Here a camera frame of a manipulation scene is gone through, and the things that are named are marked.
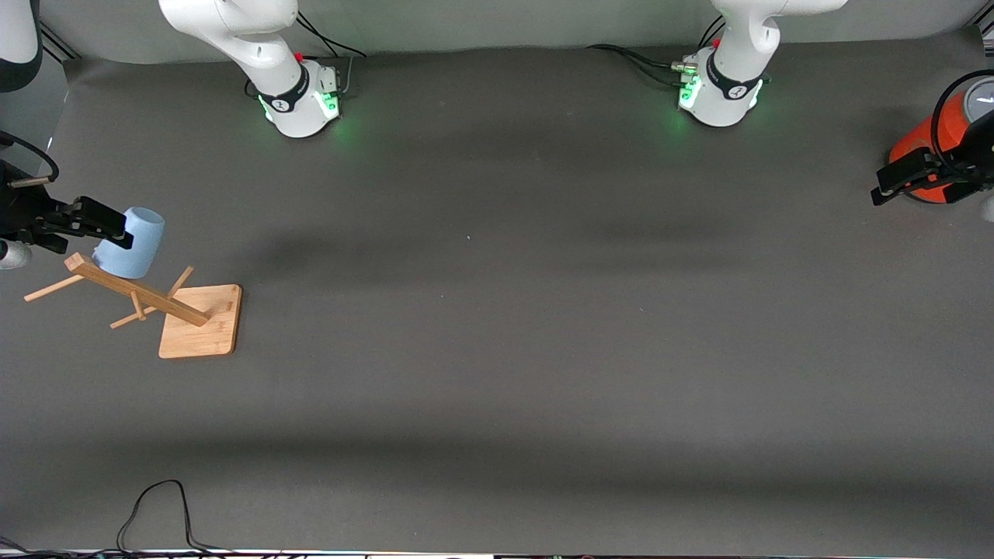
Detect orange cylindrical can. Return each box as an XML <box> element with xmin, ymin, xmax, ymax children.
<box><xmin>889</xmin><ymin>74</ymin><xmax>994</xmax><ymax>204</ymax></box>

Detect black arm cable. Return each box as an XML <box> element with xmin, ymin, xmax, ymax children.
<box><xmin>0</xmin><ymin>132</ymin><xmax>60</xmax><ymax>184</ymax></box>
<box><xmin>930</xmin><ymin>70</ymin><xmax>994</xmax><ymax>156</ymax></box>

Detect thin black looped cable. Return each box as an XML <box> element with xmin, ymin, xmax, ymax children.
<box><xmin>116</xmin><ymin>480</ymin><xmax>234</xmax><ymax>556</ymax></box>

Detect aluminium frame rail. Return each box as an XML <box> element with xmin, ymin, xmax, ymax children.
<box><xmin>39</xmin><ymin>23</ymin><xmax>80</xmax><ymax>63</ymax></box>

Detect wooden cup rack stand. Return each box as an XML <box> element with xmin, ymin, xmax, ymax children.
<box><xmin>23</xmin><ymin>252</ymin><xmax>243</xmax><ymax>359</ymax></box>

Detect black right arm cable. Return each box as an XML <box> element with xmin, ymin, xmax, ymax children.
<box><xmin>0</xmin><ymin>132</ymin><xmax>60</xmax><ymax>184</ymax></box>

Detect dark grey table mat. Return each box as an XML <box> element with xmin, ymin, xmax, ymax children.
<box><xmin>0</xmin><ymin>30</ymin><xmax>994</xmax><ymax>556</ymax></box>

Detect black left base cables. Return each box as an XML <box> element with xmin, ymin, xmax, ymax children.
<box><xmin>586</xmin><ymin>16</ymin><xmax>727</xmax><ymax>88</ymax></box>

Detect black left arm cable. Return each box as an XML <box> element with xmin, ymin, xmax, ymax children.
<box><xmin>930</xmin><ymin>70</ymin><xmax>994</xmax><ymax>156</ymax></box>

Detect black right base cables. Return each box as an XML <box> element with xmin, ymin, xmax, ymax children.
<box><xmin>295</xmin><ymin>12</ymin><xmax>367</xmax><ymax>98</ymax></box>

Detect black base cables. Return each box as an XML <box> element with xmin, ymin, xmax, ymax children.
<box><xmin>295</xmin><ymin>12</ymin><xmax>367</xmax><ymax>98</ymax></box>
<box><xmin>586</xmin><ymin>16</ymin><xmax>727</xmax><ymax>88</ymax></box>

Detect light blue cup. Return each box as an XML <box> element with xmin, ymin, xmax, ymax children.
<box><xmin>92</xmin><ymin>207</ymin><xmax>165</xmax><ymax>280</ymax></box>

